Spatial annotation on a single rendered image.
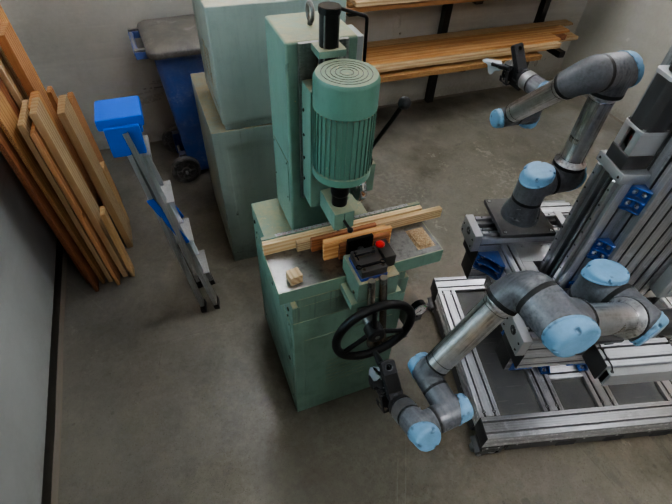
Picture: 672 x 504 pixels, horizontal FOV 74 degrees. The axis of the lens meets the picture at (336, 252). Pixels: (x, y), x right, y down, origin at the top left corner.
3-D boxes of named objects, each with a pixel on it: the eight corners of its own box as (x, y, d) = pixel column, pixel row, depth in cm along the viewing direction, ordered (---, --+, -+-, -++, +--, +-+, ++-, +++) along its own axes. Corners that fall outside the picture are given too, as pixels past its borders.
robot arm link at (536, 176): (506, 190, 178) (517, 162, 168) (533, 184, 182) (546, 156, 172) (524, 209, 170) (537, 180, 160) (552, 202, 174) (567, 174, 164)
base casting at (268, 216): (291, 325, 154) (290, 309, 148) (251, 219, 190) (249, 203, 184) (406, 291, 166) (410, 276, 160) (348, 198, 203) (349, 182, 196)
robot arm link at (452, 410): (455, 376, 125) (421, 391, 123) (478, 412, 118) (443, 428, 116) (450, 388, 131) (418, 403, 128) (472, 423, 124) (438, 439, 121)
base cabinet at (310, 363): (296, 413, 205) (291, 326, 154) (264, 316, 242) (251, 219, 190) (384, 383, 218) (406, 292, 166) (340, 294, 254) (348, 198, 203)
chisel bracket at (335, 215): (333, 234, 147) (334, 215, 141) (319, 208, 156) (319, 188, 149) (354, 229, 149) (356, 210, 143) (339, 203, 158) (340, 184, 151)
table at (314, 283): (287, 329, 138) (286, 318, 133) (262, 260, 157) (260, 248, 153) (455, 280, 154) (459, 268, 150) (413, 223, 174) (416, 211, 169)
